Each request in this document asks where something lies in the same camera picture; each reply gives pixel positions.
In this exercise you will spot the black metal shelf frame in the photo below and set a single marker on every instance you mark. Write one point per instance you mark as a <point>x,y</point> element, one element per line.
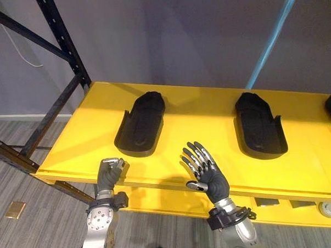
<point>42,80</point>

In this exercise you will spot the yellow lower shelf board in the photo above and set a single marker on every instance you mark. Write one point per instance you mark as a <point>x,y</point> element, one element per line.
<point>240,208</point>

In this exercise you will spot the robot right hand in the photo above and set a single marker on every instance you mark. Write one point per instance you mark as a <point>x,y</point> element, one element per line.
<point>212,179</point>

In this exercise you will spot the yellow shelf board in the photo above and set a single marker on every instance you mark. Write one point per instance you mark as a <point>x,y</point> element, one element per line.
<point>182,134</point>
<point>240,208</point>

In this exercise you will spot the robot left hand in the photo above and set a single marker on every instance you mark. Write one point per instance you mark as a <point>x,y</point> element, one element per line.
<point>108,176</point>

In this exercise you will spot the grey round part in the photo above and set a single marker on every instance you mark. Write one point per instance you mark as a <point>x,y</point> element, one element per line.
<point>328,209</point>

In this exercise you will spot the brass floor plate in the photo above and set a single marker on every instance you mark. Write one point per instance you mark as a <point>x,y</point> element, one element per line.
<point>15,210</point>

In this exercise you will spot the robot right arm silver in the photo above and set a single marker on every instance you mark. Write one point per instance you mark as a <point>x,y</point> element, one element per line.
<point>235,219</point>

